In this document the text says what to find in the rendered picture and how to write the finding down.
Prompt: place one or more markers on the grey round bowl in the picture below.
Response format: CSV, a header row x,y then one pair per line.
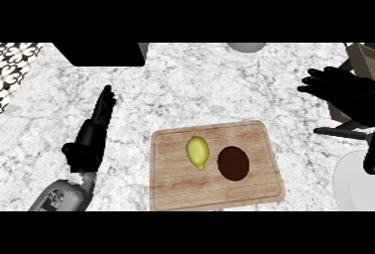
x,y
247,47

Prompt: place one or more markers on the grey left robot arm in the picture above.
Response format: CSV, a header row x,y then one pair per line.
x,y
61,196

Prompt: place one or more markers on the black box-shaped appliance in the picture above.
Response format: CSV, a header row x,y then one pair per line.
x,y
105,53

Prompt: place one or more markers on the yellow-green lemon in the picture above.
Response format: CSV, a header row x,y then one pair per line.
x,y
198,152

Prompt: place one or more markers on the dark brown cupcake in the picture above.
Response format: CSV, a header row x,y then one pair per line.
x,y
233,163

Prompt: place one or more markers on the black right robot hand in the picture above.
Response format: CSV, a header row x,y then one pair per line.
x,y
349,91

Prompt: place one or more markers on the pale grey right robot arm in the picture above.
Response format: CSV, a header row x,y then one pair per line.
x,y
352,187

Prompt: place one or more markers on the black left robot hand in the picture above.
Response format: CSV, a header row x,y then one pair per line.
x,y
87,149

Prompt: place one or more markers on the wooden cutting board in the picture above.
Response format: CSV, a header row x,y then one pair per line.
x,y
195,188

